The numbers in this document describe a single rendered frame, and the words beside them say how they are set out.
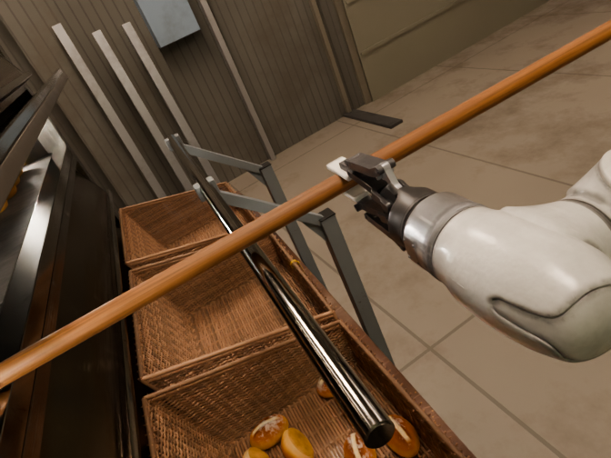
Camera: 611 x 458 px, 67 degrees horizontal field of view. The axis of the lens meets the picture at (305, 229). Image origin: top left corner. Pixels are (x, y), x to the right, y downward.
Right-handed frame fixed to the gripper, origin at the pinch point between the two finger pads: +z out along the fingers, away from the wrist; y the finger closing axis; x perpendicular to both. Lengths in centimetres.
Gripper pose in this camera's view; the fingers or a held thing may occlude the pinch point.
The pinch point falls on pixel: (348, 178)
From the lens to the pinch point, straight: 70.8
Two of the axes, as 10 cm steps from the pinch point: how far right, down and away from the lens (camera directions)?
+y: 3.5, 7.9, 5.0
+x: 8.5, -5.0, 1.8
